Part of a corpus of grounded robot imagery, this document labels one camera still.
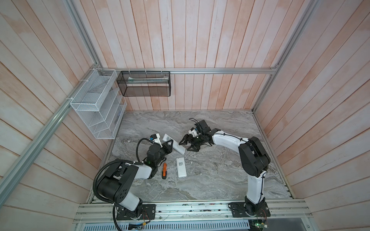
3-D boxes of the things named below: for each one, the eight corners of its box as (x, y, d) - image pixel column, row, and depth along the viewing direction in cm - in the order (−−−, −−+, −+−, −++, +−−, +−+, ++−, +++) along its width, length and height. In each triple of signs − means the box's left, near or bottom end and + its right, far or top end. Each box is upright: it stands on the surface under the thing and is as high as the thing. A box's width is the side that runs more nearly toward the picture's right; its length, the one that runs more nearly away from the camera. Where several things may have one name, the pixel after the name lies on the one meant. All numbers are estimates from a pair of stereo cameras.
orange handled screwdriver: (162, 179, 86) (161, 177, 84) (163, 164, 92) (162, 162, 90) (166, 179, 86) (166, 177, 84) (167, 164, 92) (167, 162, 90)
